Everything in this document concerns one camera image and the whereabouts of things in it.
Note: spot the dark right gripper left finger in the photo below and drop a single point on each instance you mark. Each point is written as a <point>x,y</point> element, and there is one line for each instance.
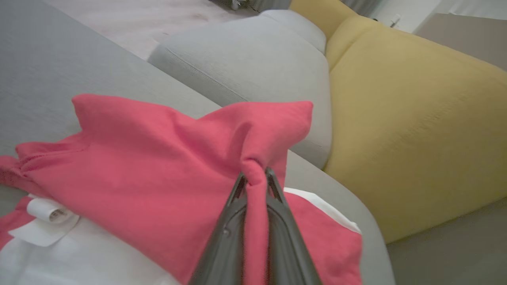
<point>225,245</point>

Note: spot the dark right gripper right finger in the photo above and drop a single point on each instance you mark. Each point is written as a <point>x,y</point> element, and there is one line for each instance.
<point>285,245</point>

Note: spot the red shorts white trim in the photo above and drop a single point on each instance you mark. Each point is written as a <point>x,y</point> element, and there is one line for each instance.
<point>328,249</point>

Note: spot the red basketball jersey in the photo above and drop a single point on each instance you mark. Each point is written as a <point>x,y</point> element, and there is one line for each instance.
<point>138,170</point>

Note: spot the large yellow sofa backrest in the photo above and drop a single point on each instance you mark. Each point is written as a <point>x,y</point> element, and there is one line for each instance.
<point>416,130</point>

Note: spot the small grey sofa seat cushion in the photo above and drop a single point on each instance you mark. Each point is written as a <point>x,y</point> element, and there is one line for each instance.
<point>301,25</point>

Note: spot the small yellow sofa backrest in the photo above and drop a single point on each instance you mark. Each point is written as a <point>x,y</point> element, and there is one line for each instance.
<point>321,12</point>

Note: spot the large grey sofa seat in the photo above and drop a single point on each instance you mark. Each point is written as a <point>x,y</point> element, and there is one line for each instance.
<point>59,59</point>

